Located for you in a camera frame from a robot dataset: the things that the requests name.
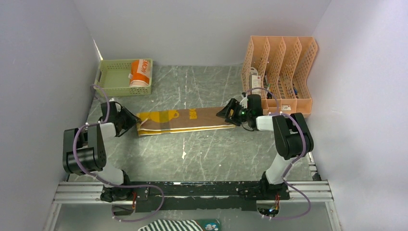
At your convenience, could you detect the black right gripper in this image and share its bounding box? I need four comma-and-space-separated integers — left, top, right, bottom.
217, 99, 252, 127

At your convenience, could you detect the yellow brown towel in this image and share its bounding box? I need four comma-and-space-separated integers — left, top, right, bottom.
137, 107, 235, 136

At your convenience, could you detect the orange white patterned towel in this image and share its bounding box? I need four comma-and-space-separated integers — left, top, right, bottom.
129, 59, 151, 87

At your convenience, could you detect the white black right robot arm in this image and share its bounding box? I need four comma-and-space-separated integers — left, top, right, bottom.
216, 94, 314, 200

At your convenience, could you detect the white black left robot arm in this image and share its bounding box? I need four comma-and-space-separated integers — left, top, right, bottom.
62, 99, 141, 203

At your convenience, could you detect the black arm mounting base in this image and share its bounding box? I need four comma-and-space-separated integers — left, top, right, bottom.
100, 179, 290, 212

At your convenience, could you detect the white red paper card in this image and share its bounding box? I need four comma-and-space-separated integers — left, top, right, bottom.
249, 67, 261, 95

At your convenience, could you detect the green plastic basket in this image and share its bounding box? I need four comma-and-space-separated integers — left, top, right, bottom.
94, 59, 152, 96

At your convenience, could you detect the small white box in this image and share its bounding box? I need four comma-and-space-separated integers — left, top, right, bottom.
280, 105, 292, 111

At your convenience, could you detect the orange plastic file organizer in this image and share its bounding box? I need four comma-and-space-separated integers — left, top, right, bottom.
241, 36, 319, 117

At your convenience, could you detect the black white striped towel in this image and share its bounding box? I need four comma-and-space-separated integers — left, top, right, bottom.
138, 219, 204, 231

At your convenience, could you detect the teal patterned cloth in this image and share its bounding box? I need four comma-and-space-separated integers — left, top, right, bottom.
195, 219, 221, 231

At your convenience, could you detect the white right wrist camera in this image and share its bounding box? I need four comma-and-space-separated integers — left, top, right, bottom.
240, 95, 248, 109

